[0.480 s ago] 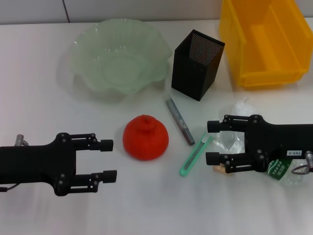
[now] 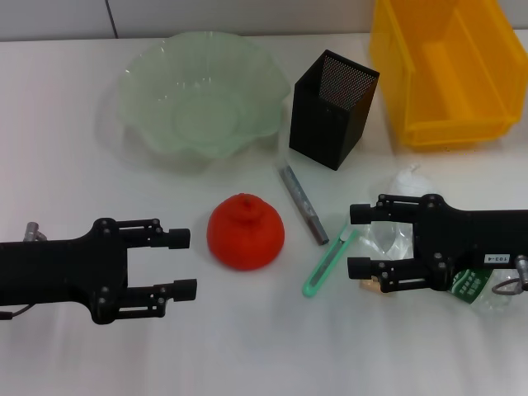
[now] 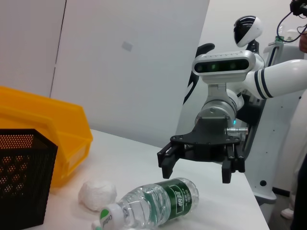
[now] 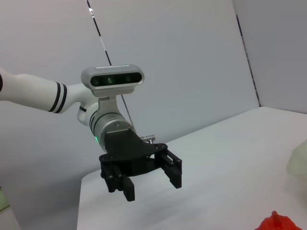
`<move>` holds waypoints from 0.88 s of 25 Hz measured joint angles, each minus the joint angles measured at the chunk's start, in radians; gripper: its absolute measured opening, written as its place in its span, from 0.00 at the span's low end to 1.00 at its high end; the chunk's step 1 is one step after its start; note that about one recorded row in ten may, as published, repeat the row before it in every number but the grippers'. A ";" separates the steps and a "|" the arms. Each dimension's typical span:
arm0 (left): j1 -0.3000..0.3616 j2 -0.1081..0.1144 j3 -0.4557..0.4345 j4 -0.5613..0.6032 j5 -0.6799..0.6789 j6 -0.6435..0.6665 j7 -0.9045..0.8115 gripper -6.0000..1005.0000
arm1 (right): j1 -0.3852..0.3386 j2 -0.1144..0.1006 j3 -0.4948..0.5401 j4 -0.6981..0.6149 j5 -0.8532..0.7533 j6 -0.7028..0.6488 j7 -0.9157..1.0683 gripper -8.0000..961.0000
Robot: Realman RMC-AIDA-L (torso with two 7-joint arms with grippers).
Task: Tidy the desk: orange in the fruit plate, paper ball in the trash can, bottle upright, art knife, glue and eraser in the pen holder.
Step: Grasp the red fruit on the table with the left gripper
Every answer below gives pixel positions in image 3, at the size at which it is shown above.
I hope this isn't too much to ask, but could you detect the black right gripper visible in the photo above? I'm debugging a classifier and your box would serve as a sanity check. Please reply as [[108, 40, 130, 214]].
[[157, 116, 246, 184]]

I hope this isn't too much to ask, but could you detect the clear water bottle green label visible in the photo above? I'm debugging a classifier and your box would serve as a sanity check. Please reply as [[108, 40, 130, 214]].
[[99, 177, 200, 230]]

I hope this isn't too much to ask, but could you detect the white paper ball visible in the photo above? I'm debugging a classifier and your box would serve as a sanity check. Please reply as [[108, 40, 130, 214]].
[[78, 180, 118, 212]]

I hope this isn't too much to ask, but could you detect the black mesh pen holder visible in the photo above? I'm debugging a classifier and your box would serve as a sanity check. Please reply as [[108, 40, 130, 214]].
[[0, 128, 59, 228]]

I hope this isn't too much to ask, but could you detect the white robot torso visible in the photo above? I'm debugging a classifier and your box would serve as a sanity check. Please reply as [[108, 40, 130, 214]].
[[183, 28, 307, 206]]

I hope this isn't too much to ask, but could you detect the black white robot head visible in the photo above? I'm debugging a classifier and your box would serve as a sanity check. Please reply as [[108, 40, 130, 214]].
[[232, 15, 264, 48]]

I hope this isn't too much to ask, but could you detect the yellow plastic storage bin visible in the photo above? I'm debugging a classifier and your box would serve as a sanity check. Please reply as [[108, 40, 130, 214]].
[[0, 86, 94, 189]]

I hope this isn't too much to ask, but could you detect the black handheld device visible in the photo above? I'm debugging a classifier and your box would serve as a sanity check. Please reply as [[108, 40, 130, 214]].
[[289, 0, 307, 18]]

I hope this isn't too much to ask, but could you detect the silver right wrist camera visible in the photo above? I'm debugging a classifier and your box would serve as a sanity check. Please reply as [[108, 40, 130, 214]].
[[192, 50, 255, 96]]

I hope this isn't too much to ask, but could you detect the black device cable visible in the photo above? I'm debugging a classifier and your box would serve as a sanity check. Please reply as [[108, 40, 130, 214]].
[[275, 11, 307, 43]]

